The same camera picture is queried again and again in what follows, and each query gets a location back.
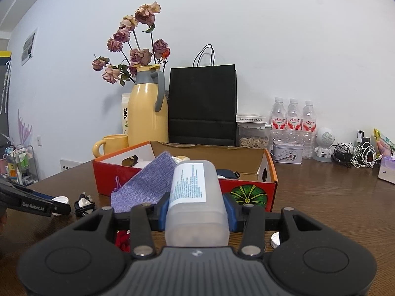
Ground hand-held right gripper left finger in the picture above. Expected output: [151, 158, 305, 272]
[72, 195, 170, 259]

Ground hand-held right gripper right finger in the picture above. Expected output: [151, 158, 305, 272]
[222, 193, 323, 259]

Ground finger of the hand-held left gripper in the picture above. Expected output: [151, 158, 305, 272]
[19, 187, 58, 202]
[49, 202, 72, 217]

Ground small white lidded jar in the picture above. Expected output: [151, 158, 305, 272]
[51, 196, 69, 217]

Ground black plug adapter with cable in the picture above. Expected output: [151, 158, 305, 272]
[73, 193, 96, 218]

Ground translucent bottle with white beads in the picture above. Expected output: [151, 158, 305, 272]
[164, 160, 231, 248]

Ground purple woven cloth pouch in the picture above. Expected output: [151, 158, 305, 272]
[110, 150, 178, 214]

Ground navy blue zipper pouch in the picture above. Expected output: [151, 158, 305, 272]
[216, 168, 240, 180]

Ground red cardboard box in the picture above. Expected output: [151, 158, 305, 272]
[92, 141, 278, 213]

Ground metal storage cart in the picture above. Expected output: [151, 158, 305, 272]
[0, 143, 39, 187]

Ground clear container with seeds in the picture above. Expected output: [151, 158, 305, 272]
[237, 123, 269, 149]

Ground pale printed metal tin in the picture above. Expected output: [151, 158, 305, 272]
[272, 141, 304, 165]

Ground yellow mug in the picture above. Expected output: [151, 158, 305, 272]
[93, 134, 129, 158]

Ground flat white card box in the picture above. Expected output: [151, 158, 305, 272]
[236, 115, 266, 124]

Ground yellow thermos jug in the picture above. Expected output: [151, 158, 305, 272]
[127, 65, 169, 147]

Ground white milk carton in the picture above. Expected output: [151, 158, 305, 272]
[121, 93, 132, 135]

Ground black paper bag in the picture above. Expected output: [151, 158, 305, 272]
[168, 44, 238, 147]

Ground white robot-shaped speaker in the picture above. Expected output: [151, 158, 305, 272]
[313, 127, 335, 163]

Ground dried pink roses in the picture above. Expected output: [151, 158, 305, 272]
[92, 1, 171, 87]

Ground purple and white tissue pack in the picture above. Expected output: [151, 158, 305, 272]
[378, 156, 395, 185]

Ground colourful snack bag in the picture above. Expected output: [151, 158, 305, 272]
[373, 129, 395, 158]

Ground purple coral wall decal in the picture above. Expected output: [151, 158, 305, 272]
[17, 109, 33, 145]

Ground black tangled cables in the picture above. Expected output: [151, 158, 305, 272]
[330, 142, 354, 167]

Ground white tangled cables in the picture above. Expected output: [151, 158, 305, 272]
[350, 143, 377, 169]

